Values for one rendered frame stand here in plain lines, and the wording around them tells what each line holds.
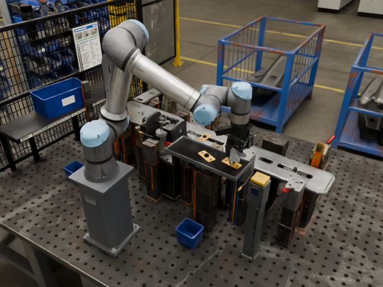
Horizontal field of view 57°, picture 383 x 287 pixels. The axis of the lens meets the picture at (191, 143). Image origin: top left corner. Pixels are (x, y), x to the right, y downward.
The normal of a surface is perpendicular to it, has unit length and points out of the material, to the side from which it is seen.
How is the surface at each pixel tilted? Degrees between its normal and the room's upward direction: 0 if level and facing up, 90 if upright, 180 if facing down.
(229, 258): 0
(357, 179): 0
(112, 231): 91
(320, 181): 0
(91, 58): 90
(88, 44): 90
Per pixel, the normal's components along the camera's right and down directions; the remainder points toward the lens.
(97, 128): -0.04, -0.76
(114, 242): 0.22, 0.51
